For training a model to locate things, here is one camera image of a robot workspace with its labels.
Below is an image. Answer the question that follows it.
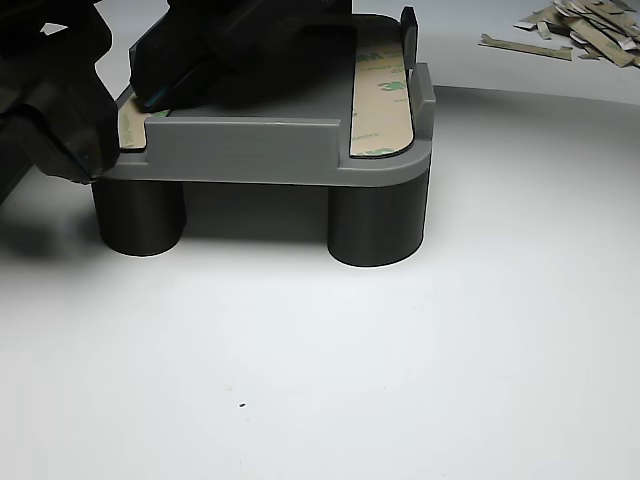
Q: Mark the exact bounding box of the wide long tan liner strip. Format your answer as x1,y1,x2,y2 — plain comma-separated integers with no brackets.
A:
569,17,640,70

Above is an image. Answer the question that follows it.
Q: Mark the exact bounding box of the tan adhesive tape liner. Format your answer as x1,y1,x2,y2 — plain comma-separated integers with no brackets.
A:
118,19,417,160

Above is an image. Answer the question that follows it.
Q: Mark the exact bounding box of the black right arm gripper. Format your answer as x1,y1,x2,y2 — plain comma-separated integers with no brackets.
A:
0,0,122,186

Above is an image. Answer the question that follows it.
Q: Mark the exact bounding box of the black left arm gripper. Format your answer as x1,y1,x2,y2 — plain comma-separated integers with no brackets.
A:
129,0,357,113

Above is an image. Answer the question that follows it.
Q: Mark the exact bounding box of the gray fixture platform with legs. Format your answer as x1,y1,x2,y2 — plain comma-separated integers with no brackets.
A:
91,12,437,269

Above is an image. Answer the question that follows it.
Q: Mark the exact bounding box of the dark gray upright fixture tab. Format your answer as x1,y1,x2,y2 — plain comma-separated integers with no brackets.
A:
401,5,420,72

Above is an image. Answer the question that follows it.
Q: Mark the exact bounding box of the tan liner scrap strip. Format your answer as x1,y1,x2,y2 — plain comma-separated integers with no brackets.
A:
554,9,586,36
552,0,632,16

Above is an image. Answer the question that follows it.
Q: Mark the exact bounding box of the long thin tan liner strip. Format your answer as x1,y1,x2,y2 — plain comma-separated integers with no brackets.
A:
478,32,574,62

